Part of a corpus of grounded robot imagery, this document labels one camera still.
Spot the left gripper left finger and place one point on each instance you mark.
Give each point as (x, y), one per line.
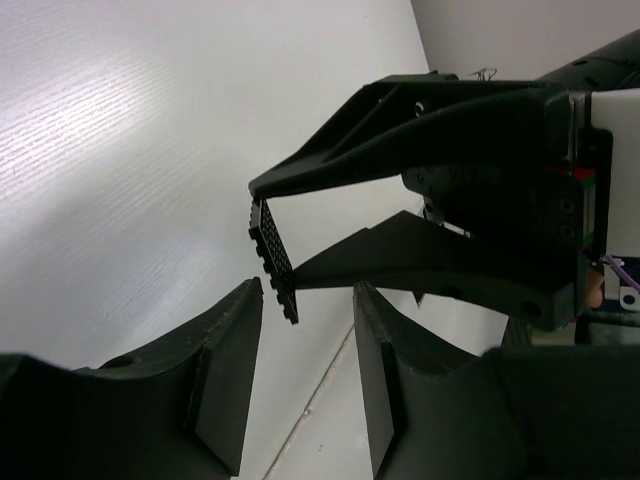
(175, 408)

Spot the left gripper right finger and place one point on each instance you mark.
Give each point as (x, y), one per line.
(435, 411)

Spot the black lego plate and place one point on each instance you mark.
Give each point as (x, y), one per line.
(276, 263)

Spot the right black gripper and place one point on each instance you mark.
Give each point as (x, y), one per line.
(404, 122)

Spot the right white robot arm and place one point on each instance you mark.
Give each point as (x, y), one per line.
(612, 68)

